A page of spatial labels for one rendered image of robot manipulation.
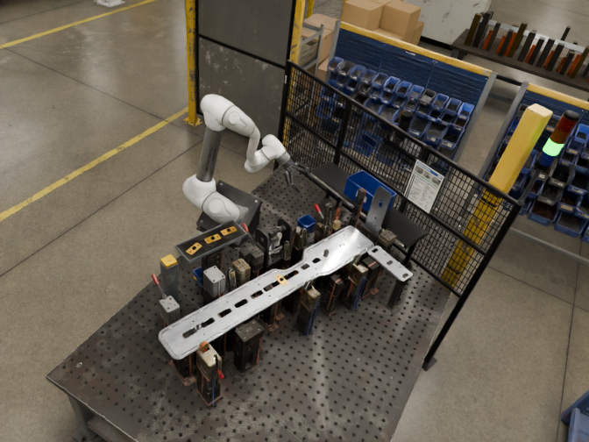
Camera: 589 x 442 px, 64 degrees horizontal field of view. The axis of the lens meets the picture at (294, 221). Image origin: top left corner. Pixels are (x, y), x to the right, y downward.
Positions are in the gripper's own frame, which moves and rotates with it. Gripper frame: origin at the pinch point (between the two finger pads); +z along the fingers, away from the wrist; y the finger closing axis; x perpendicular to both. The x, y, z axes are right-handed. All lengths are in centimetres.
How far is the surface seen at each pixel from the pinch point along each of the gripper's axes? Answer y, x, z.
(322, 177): -14.4, 0.5, 4.8
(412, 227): -16, 44, 61
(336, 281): 52, 48, 45
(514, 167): -36, 116, 51
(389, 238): 6, 48, 53
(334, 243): 29, 33, 33
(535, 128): -41, 135, 37
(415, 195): -28, 52, 45
